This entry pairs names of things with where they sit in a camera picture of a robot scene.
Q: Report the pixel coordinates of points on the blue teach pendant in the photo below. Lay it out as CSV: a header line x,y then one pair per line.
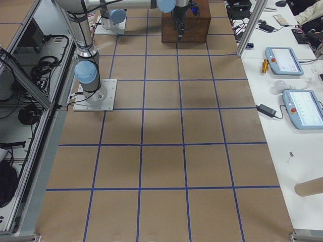
x,y
283,61
303,109

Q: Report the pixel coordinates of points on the aluminium frame post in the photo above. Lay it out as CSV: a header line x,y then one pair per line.
x,y
257,11

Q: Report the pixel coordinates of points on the white light bulb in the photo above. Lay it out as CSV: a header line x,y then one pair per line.
x,y
279,86

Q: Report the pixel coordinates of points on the lower blue teach pendant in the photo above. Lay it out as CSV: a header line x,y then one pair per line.
x,y
303,109

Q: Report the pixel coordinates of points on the dark brown wooden cabinet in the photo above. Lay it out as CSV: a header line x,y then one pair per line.
x,y
189,24

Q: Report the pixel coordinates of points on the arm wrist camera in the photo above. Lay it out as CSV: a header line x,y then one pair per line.
x,y
194,7

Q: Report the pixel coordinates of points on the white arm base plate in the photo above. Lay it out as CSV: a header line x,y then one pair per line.
x,y
103,99
105,26

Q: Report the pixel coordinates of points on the upper blue teach pendant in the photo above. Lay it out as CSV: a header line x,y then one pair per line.
x,y
283,61

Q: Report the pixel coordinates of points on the black power brick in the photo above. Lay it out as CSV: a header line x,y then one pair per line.
x,y
266,110

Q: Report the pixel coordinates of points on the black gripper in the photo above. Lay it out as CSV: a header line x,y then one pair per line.
x,y
179,14

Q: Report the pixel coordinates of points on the gold metal cylinder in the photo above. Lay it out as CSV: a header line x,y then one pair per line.
x,y
264,66

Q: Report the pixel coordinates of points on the cardboard tube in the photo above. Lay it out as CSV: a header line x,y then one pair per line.
x,y
310,187

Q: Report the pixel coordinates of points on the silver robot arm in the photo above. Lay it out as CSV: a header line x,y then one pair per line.
x,y
86,71
164,6

